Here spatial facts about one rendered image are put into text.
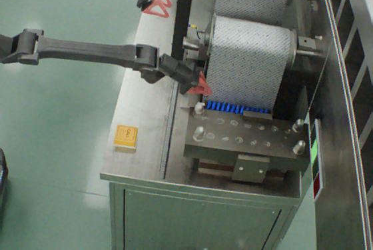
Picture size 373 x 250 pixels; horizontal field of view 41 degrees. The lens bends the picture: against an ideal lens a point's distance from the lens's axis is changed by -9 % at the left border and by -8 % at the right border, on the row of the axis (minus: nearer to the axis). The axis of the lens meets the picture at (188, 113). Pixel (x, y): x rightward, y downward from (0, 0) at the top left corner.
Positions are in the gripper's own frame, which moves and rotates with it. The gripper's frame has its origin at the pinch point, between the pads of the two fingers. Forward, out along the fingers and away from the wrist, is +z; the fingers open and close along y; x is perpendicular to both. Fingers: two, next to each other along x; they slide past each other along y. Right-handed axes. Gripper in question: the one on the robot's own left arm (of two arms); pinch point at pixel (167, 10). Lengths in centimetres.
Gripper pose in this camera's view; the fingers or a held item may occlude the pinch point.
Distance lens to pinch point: 159.8
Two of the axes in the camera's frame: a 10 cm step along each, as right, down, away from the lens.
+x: 7.2, -4.4, -5.3
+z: 6.9, 5.6, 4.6
